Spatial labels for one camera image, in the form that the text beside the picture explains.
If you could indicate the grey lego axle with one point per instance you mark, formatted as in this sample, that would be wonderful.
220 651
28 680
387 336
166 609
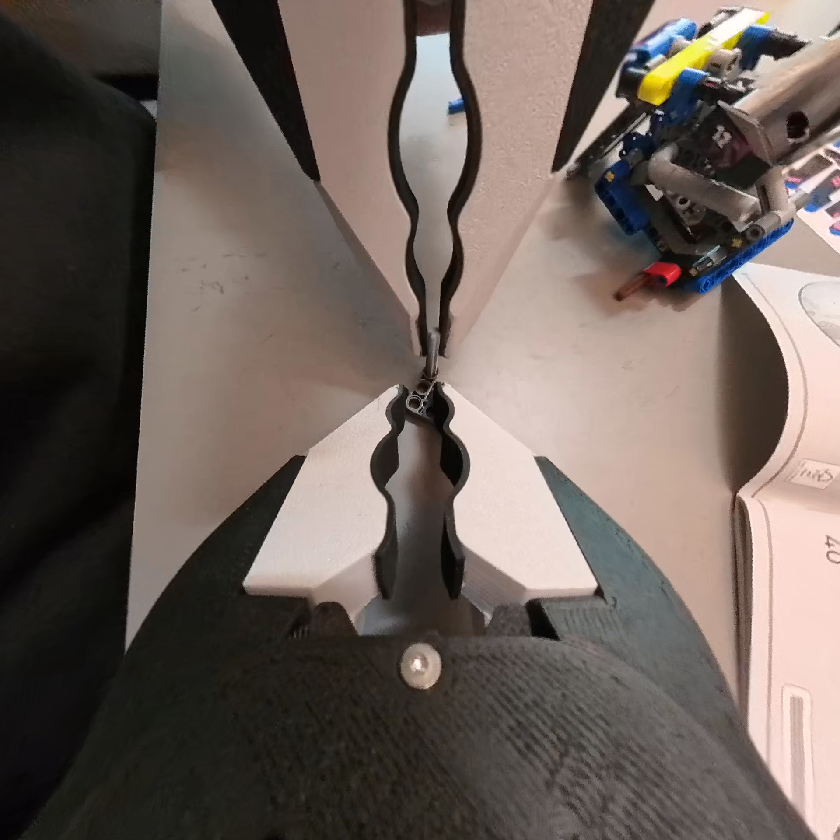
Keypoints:
433 354

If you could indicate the lego sticker sheet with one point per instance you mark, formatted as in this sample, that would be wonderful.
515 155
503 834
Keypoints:
817 184

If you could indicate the grey angled lego beam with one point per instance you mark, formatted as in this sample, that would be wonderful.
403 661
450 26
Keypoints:
420 401

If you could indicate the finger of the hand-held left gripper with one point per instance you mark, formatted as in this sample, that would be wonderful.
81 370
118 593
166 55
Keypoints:
518 131
348 131

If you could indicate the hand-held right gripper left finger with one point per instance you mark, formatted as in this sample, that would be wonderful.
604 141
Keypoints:
315 525

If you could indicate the partly built lego vehicle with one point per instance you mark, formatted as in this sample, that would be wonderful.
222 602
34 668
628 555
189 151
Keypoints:
689 164

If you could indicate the person's black clothed body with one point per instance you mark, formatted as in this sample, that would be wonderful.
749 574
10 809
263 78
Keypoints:
65 328

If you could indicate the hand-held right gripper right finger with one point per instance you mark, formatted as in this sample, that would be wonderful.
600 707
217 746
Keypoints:
525 525

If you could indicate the lego instruction booklet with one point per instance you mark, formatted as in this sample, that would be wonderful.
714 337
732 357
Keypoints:
787 590

